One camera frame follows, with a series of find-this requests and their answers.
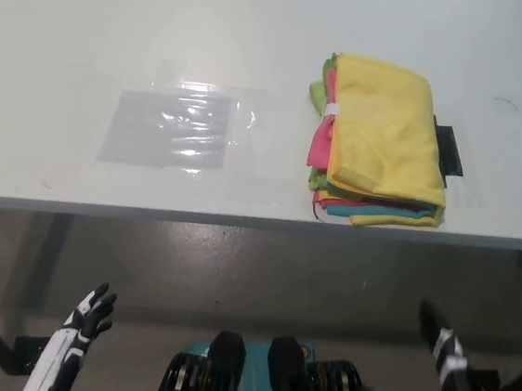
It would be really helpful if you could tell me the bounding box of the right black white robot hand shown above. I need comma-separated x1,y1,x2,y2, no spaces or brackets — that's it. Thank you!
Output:
371,295,489,391

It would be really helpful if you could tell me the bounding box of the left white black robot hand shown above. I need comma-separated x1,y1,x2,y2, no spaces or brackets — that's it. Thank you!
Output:
21,275,119,391

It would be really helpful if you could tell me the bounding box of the teal microfibre cloth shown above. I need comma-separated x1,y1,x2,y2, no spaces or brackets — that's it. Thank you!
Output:
325,196,439,228

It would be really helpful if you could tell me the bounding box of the stack of colourful cloths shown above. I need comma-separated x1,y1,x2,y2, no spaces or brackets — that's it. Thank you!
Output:
320,49,462,235

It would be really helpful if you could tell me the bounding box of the black thread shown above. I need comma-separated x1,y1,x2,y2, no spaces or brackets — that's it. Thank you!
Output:
308,200,328,224
492,96,520,112

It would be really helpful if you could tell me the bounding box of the black tape patch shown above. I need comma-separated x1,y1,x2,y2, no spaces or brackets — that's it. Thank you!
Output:
426,114,472,178

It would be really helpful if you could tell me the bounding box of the clear plastic film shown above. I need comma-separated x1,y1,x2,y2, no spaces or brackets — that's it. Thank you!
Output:
95,71,262,182

